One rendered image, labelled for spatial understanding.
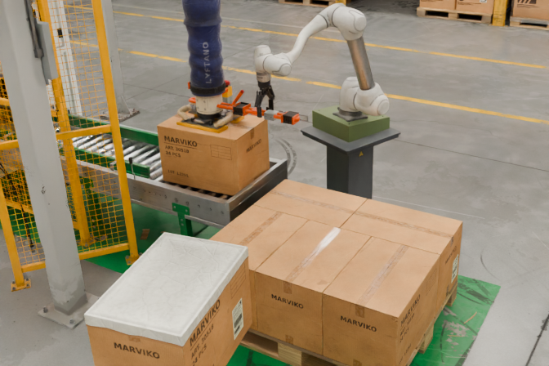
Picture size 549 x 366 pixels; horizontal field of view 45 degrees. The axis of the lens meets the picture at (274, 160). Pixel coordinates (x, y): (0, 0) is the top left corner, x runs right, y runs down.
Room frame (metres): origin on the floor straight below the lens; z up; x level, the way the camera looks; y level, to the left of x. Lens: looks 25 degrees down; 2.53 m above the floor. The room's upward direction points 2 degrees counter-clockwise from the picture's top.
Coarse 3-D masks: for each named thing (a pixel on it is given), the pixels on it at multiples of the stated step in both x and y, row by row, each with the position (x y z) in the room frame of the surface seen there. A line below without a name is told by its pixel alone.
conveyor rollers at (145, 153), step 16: (80, 128) 5.00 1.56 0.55; (80, 144) 4.72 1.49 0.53; (96, 144) 4.67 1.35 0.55; (112, 144) 4.66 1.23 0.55; (128, 144) 4.67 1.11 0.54; (144, 144) 4.67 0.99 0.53; (128, 160) 4.40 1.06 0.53; (144, 160) 4.40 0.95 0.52; (160, 160) 4.32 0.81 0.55; (160, 176) 4.05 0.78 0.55; (208, 192) 3.86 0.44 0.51
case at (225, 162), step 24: (168, 120) 4.07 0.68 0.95; (264, 120) 4.01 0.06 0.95; (168, 144) 3.96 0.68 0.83; (192, 144) 3.86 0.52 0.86; (216, 144) 3.77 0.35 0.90; (240, 144) 3.75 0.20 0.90; (264, 144) 4.00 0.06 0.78; (168, 168) 3.97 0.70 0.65; (192, 168) 3.87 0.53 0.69; (216, 168) 3.78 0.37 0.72; (240, 168) 3.73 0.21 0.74; (264, 168) 3.99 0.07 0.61; (216, 192) 3.79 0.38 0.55
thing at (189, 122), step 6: (180, 120) 4.02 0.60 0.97; (186, 120) 4.00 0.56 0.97; (192, 120) 3.97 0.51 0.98; (210, 120) 3.92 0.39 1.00; (186, 126) 3.95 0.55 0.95; (192, 126) 3.92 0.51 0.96; (198, 126) 3.90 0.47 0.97; (204, 126) 3.89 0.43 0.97; (210, 126) 3.88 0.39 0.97; (222, 126) 3.89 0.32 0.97; (216, 132) 3.82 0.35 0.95
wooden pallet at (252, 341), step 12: (456, 288) 3.30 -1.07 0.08; (444, 300) 3.11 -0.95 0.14; (432, 324) 2.94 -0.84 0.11; (252, 336) 3.02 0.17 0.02; (264, 336) 2.88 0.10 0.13; (432, 336) 2.95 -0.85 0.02; (252, 348) 2.92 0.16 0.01; (264, 348) 2.91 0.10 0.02; (276, 348) 2.90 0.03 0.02; (288, 348) 2.80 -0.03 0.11; (300, 348) 2.76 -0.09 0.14; (420, 348) 2.85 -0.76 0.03; (288, 360) 2.80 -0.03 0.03; (300, 360) 2.76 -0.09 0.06; (312, 360) 2.80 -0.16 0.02; (324, 360) 2.79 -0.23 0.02; (408, 360) 2.63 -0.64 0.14
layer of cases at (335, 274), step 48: (288, 192) 3.76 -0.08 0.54; (336, 192) 3.74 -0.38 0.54; (240, 240) 3.21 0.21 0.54; (288, 240) 3.19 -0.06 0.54; (336, 240) 3.16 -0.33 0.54; (384, 240) 3.14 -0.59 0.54; (432, 240) 3.12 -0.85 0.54; (288, 288) 2.79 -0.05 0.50; (336, 288) 2.72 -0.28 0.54; (384, 288) 2.70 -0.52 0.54; (432, 288) 2.90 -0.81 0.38; (288, 336) 2.80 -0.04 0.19; (336, 336) 2.65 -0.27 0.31; (384, 336) 2.51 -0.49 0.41
